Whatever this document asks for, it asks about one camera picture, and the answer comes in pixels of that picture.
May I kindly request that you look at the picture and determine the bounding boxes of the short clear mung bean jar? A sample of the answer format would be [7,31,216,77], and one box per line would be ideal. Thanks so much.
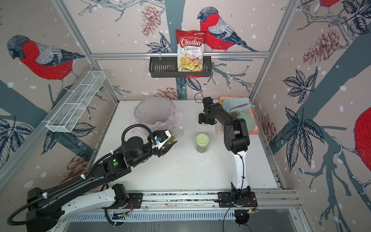
[169,125,184,143]

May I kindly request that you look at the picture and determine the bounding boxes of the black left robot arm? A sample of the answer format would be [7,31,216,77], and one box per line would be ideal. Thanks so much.
[7,132,176,232]

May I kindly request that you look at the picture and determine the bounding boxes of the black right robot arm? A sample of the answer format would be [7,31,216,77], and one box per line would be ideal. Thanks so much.
[199,97,251,207]

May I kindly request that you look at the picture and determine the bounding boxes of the green lid mung bean jar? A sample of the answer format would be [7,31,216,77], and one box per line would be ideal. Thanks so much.
[196,133,210,153]

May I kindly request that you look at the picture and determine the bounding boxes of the teal folded cloth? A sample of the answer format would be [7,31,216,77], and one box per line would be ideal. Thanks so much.
[223,98,253,113]

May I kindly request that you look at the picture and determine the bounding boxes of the clear plastic bin liner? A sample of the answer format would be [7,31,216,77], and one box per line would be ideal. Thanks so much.
[129,97,183,135]

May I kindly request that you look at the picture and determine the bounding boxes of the white mesh trash bin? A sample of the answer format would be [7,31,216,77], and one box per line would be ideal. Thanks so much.
[132,97,177,131]

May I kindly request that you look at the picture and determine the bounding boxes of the teal oval plate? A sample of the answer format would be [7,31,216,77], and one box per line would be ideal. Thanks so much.
[240,112,255,133]

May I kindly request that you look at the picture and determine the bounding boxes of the pink serving tray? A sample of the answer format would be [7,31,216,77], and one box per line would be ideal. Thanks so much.
[218,96,260,135]

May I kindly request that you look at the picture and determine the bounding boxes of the Chuba cassava chips bag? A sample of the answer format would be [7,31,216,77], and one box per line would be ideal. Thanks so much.
[176,30,206,72]

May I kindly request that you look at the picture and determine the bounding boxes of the dark grey wall shelf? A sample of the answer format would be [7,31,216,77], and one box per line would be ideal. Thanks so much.
[149,56,212,78]

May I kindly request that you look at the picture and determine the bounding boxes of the white wire mesh shelf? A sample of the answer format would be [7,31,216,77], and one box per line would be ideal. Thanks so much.
[46,71,106,132]

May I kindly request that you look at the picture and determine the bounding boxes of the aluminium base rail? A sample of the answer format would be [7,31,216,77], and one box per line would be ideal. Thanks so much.
[128,188,301,211]

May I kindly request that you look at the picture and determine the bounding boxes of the black corrugated cable conduit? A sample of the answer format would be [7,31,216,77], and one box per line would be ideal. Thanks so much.
[6,124,157,226]

